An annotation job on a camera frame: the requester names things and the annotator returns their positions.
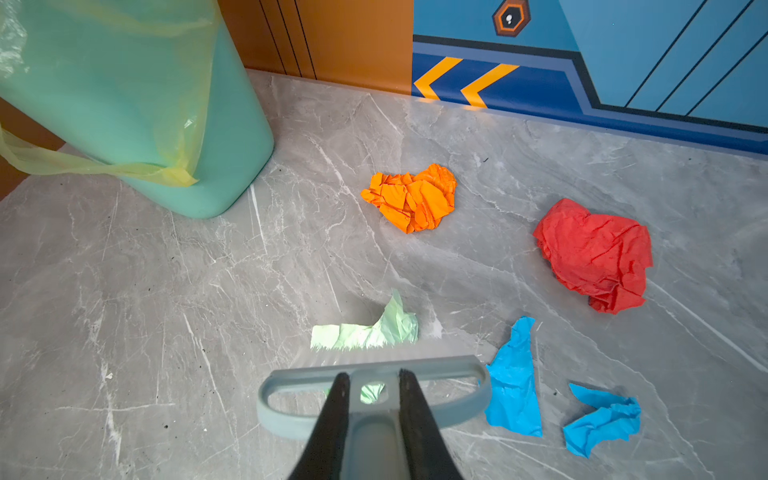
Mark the yellow translucent bin liner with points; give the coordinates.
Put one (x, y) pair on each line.
(126, 83)

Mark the green plastic trash bin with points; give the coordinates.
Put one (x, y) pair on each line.
(237, 143)

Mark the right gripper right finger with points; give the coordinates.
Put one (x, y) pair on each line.
(426, 453)

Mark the small light green paper scrap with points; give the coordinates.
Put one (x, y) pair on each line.
(395, 326)

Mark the blue paper scrap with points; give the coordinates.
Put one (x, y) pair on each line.
(614, 418)
(514, 404)

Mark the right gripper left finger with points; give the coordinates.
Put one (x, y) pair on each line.
(322, 457)

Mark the orange paper ball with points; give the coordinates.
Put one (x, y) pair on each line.
(413, 203)

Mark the red paper ball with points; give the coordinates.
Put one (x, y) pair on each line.
(603, 257)

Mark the grey-blue hand brush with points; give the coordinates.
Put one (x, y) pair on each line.
(456, 387)

